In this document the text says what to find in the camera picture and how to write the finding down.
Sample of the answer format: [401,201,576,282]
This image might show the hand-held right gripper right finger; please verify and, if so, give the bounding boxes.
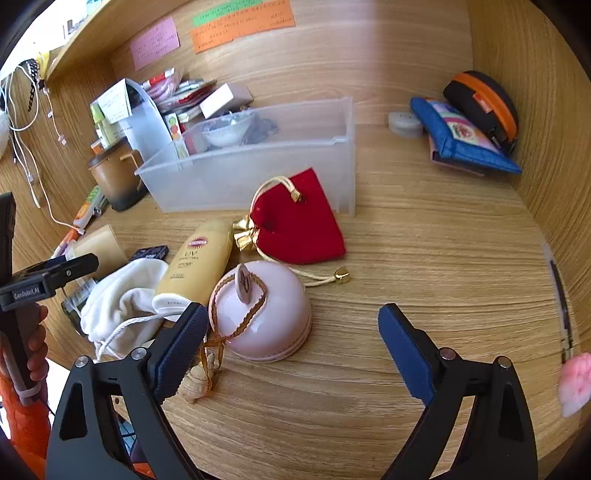
[378,303,539,480]

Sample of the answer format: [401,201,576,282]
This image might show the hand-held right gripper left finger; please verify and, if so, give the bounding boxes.
[45,302,211,480]

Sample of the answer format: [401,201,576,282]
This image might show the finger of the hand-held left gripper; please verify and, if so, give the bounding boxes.
[44,253,100,289]

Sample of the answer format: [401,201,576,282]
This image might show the white drawstring bag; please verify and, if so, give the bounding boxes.
[81,258,185,361]

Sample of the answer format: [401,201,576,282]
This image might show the yellow sunscreen bottle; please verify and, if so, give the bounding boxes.
[152,219,235,322]

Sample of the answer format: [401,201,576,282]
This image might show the pink round case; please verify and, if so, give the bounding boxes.
[209,260,312,362]

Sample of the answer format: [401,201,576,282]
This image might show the clear plastic storage box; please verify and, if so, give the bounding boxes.
[135,96,357,217]

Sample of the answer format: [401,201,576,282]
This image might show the person's left forearm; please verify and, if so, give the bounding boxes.
[0,364,52,464]

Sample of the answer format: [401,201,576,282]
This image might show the wooden desktop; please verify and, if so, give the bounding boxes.
[44,117,578,480]

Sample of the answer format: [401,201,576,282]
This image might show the person's left hand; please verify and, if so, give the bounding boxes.
[27,305,49,366]

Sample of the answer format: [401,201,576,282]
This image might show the orange capped pen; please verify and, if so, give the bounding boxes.
[51,228,86,259]

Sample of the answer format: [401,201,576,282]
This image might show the beige flat box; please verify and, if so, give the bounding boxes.
[69,224,129,278]

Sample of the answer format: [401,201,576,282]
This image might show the small dark box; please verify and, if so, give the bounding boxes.
[129,246,171,261]

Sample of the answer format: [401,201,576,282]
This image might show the green spray bottle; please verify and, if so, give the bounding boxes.
[90,104,114,148]

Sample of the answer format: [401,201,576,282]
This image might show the red velvet pouch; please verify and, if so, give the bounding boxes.
[233,167,354,288]

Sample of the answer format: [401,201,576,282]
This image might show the white carton coloured dots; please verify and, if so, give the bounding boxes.
[172,113,191,160]

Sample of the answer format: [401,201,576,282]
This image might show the white paper receipt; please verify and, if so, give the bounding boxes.
[91,78,134,123]

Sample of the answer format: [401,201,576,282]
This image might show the pink plush toy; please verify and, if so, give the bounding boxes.
[557,352,591,418]

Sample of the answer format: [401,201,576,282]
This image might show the glass bowl of beads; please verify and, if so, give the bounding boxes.
[199,112,256,148]

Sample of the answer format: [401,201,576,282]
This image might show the red white tube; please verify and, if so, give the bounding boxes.
[141,69,178,90]

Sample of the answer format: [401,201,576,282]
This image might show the stack of notebooks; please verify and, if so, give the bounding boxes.
[175,78,218,116]

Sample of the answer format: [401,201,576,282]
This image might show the blue patterned pouch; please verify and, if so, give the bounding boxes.
[410,96,522,175]

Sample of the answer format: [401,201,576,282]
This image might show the small white box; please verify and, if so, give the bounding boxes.
[199,83,254,119]

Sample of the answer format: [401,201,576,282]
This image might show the round white container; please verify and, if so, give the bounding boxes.
[387,111,424,138]

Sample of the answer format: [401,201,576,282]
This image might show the wooden shelf board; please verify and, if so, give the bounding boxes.
[46,0,195,81]

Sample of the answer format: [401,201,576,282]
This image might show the pink paper note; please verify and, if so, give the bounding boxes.
[129,17,181,71]

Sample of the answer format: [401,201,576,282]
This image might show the black orange zipper case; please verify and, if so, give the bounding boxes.
[443,70,520,155]

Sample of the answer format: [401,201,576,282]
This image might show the orange paper note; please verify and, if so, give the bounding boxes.
[190,2,296,55]

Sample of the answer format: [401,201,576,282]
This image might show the green paper note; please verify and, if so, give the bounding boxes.
[191,0,278,27]

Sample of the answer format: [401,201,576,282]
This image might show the seashell charm brown cord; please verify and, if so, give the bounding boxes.
[178,265,269,404]

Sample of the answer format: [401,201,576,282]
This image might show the white charging cable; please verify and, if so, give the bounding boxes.
[9,65,88,234]

